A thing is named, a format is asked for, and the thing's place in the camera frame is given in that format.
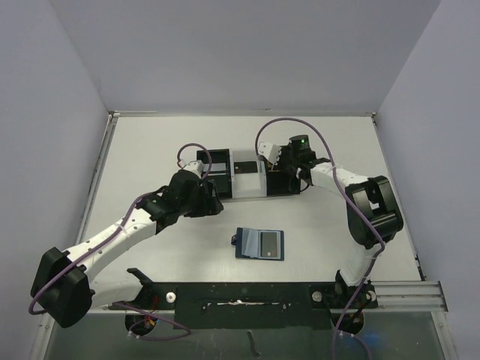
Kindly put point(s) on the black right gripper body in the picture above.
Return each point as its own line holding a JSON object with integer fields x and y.
{"x": 284, "y": 169}

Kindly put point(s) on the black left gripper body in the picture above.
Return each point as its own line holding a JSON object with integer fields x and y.
{"x": 211, "y": 199}

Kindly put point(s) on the blue leather card holder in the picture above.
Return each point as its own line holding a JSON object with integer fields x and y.
{"x": 246, "y": 242}

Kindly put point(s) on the black card from holder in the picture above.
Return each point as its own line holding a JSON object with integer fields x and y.
{"x": 269, "y": 245}

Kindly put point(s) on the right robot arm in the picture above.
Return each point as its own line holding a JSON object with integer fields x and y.
{"x": 372, "y": 212}

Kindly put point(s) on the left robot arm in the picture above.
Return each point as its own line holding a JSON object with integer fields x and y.
{"x": 63, "y": 284}

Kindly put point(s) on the black bin with gold card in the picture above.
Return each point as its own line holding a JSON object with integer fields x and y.
{"x": 280, "y": 184}

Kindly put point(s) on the black bin with silver card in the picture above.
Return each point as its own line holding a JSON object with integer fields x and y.
{"x": 222, "y": 180}

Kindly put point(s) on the silver credit card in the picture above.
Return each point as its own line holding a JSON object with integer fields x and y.
{"x": 218, "y": 168}

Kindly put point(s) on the black credit card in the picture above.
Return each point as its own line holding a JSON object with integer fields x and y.
{"x": 245, "y": 167}

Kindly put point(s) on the white middle bin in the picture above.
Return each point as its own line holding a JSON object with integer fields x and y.
{"x": 247, "y": 186}

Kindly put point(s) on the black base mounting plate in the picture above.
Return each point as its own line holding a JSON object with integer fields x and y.
{"x": 254, "y": 305}

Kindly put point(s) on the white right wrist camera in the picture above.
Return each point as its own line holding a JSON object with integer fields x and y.
{"x": 269, "y": 152}

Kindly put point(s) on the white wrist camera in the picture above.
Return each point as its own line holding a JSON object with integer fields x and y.
{"x": 269, "y": 152}
{"x": 196, "y": 167}

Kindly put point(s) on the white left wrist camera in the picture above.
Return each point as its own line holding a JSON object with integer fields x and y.
{"x": 196, "y": 167}

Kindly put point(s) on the aluminium left side rail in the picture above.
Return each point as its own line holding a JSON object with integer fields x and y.
{"x": 97, "y": 174}

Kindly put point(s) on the aluminium rail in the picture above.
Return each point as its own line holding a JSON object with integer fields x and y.
{"x": 97, "y": 174}
{"x": 396, "y": 296}

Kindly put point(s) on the aluminium front rail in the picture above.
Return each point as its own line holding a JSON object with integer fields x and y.
{"x": 396, "y": 296}

